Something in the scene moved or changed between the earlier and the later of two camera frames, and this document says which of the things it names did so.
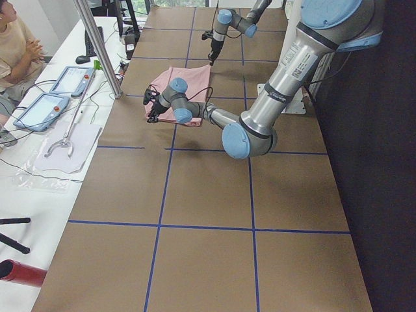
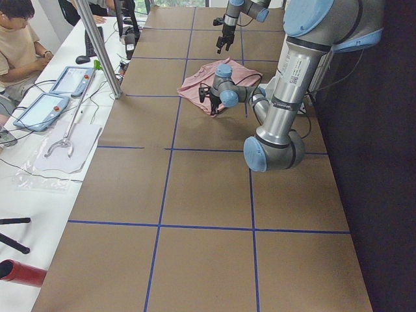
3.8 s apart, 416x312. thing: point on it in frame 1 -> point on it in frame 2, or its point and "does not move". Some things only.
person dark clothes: x=108 y=8 -> x=71 y=15
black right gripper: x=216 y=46 -> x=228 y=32
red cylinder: x=13 y=271 does not move
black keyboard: x=90 y=49 does not move
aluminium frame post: x=84 y=11 does not move
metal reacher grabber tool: x=97 y=66 does not move
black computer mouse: x=82 y=59 does not move
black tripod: x=11 y=242 does not move
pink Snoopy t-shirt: x=197 y=78 -> x=189 y=88
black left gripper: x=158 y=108 -> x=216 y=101
